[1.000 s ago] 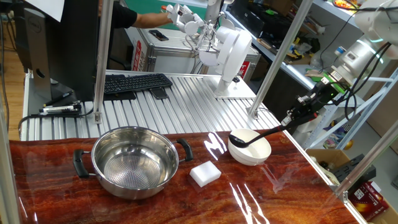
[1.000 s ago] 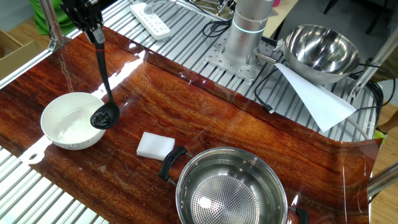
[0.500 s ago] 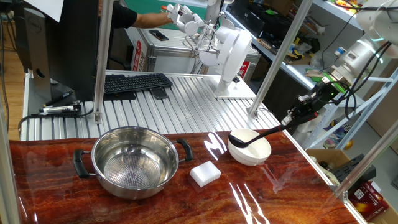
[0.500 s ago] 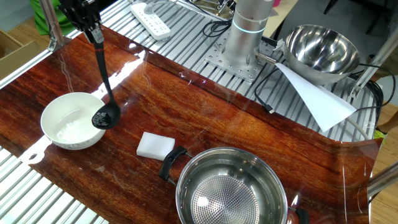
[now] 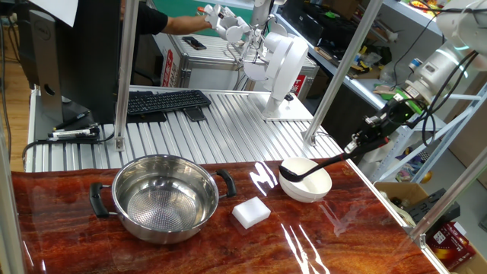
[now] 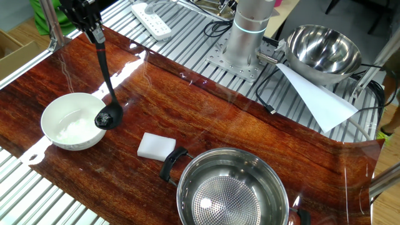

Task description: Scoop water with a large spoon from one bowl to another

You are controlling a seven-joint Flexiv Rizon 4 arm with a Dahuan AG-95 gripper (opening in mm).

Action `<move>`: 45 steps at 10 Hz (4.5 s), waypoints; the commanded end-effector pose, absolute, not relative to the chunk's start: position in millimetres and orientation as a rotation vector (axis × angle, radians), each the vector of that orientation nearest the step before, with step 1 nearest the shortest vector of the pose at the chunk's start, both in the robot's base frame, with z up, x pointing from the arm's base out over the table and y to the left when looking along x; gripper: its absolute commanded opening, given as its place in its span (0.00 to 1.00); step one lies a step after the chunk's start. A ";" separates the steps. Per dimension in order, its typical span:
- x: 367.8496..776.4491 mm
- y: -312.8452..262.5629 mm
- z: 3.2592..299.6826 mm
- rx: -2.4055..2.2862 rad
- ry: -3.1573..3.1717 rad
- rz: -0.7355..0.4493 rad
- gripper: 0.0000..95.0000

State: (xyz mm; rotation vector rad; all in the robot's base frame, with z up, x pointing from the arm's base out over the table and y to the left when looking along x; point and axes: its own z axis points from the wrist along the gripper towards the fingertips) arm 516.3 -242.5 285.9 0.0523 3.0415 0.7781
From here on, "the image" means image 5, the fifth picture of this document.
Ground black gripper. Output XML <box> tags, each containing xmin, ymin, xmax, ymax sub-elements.
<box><xmin>343</xmin><ymin>99</ymin><xmax>418</xmax><ymax>155</ymax></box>

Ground black ladle red tip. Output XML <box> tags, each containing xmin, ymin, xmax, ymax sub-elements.
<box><xmin>278</xmin><ymin>136</ymin><xmax>390</xmax><ymax>183</ymax></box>

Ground white haptic teleoperation device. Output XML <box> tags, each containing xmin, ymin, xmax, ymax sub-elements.
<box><xmin>203</xmin><ymin>3</ymin><xmax>314</xmax><ymax>122</ymax></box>

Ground person bare forearm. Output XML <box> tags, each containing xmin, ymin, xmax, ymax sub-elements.
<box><xmin>161</xmin><ymin>14</ymin><xmax>210</xmax><ymax>36</ymax></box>

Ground white ceramic bowl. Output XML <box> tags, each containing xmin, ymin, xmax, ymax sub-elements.
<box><xmin>279</xmin><ymin>157</ymin><xmax>333</xmax><ymax>203</ymax></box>

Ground white foam packaging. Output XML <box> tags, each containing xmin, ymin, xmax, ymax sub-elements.
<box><xmin>357</xmin><ymin>142</ymin><xmax>399</xmax><ymax>180</ymax></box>

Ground black cabinet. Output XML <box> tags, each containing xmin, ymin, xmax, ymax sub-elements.
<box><xmin>304</xmin><ymin>64</ymin><xmax>381</xmax><ymax>153</ymax></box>

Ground green folded bag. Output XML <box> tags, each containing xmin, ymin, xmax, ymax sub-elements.
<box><xmin>374</xmin><ymin>83</ymin><xmax>400</xmax><ymax>102</ymax></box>

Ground wooden utensil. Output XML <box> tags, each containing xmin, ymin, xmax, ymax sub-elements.
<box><xmin>371</xmin><ymin>84</ymin><xmax>399</xmax><ymax>96</ymax></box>

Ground colourful cloth bag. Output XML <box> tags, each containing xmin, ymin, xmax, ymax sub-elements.
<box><xmin>394</xmin><ymin>146</ymin><xmax>433</xmax><ymax>184</ymax></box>

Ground white metal shelf rack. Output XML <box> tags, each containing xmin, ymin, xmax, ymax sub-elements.
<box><xmin>315</xmin><ymin>0</ymin><xmax>487</xmax><ymax>183</ymax></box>

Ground open cardboard box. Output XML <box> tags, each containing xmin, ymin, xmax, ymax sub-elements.
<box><xmin>374</xmin><ymin>181</ymin><xmax>431</xmax><ymax>229</ymax></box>

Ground black plastic part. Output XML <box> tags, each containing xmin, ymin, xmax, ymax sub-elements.
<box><xmin>403</xmin><ymin>188</ymin><xmax>461</xmax><ymax>225</ymax></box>

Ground red printed box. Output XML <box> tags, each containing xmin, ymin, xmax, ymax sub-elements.
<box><xmin>425</xmin><ymin>222</ymin><xmax>477</xmax><ymax>271</ymax></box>

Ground black equipment case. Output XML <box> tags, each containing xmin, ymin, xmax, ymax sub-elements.
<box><xmin>275</xmin><ymin>0</ymin><xmax>361</xmax><ymax>53</ymax></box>

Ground white sponge block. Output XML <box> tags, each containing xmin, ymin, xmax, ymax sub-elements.
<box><xmin>231</xmin><ymin>196</ymin><xmax>272</xmax><ymax>230</ymax></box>

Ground colourful toy fruits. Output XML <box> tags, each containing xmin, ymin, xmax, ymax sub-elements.
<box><xmin>409</xmin><ymin>0</ymin><xmax>439</xmax><ymax>12</ymax></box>

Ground grey metal column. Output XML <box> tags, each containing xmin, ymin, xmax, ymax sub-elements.
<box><xmin>249</xmin><ymin>0</ymin><xmax>273</xmax><ymax>30</ymax></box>

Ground tan cardboard box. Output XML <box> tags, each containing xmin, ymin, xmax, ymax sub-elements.
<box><xmin>452</xmin><ymin>247</ymin><xmax>487</xmax><ymax>274</ymax></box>

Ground silver aluminium case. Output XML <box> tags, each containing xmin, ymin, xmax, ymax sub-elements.
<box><xmin>151</xmin><ymin>29</ymin><xmax>320</xmax><ymax>100</ymax></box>

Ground black smartphone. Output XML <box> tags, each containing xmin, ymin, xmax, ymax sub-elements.
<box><xmin>181</xmin><ymin>36</ymin><xmax>208</xmax><ymax>51</ymax></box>
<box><xmin>183</xmin><ymin>106</ymin><xmax>207</xmax><ymax>123</ymax></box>

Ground black computer keyboard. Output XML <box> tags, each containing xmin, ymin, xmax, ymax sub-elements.
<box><xmin>127</xmin><ymin>89</ymin><xmax>212</xmax><ymax>116</ymax></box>

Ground black flat pad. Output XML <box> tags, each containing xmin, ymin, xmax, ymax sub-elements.
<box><xmin>126</xmin><ymin>112</ymin><xmax>168</xmax><ymax>124</ymax></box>

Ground green partition board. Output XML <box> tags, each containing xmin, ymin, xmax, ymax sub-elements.
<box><xmin>151</xmin><ymin>0</ymin><xmax>254</xmax><ymax>39</ymax></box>

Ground person black t-shirt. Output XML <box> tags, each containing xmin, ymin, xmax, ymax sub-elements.
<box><xmin>120</xmin><ymin>0</ymin><xmax>169</xmax><ymax>36</ymax></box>

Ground red brown woodgrain mat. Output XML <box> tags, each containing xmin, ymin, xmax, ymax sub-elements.
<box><xmin>11</xmin><ymin>158</ymin><xmax>442</xmax><ymax>274</ymax></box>

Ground black computer monitor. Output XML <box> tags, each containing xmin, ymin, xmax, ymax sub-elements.
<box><xmin>14</xmin><ymin>0</ymin><xmax>126</xmax><ymax>126</ymax></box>

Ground white marker pen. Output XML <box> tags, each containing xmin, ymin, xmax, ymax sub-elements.
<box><xmin>47</xmin><ymin>128</ymin><xmax>100</xmax><ymax>140</ymax></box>

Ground black pen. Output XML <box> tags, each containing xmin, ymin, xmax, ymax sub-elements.
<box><xmin>53</xmin><ymin>110</ymin><xmax>92</xmax><ymax>132</ymax></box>

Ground silver monitor stand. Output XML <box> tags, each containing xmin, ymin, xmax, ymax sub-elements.
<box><xmin>29</xmin><ymin>9</ymin><xmax>65</xmax><ymax>123</ymax></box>

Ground white paper sheet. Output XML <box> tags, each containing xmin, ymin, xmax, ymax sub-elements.
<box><xmin>28</xmin><ymin>0</ymin><xmax>79</xmax><ymax>28</ymax></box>

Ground green wrist adapter ring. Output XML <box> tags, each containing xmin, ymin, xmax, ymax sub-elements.
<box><xmin>387</xmin><ymin>88</ymin><xmax>426</xmax><ymax>116</ymax></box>

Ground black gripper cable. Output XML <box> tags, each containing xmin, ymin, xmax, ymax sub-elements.
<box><xmin>403</xmin><ymin>51</ymin><xmax>479</xmax><ymax>148</ymax></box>

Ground aluminium frame post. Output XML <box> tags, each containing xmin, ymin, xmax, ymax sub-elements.
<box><xmin>0</xmin><ymin>121</ymin><xmax>24</xmax><ymax>274</ymax></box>
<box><xmin>302</xmin><ymin>0</ymin><xmax>384</xmax><ymax>148</ymax></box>
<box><xmin>409</xmin><ymin>146</ymin><xmax>487</xmax><ymax>248</ymax></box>
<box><xmin>113</xmin><ymin>0</ymin><xmax>140</xmax><ymax>152</ymax></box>

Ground aluminium frame rail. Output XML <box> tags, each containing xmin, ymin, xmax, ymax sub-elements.
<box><xmin>342</xmin><ymin>158</ymin><xmax>452</xmax><ymax>274</ymax></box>

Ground stainless steel pot black handles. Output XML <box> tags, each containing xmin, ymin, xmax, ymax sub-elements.
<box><xmin>89</xmin><ymin>154</ymin><xmax>237</xmax><ymax>245</ymax></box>

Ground black table cable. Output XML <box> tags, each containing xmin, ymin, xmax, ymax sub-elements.
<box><xmin>21</xmin><ymin>131</ymin><xmax>116</xmax><ymax>171</ymax></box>

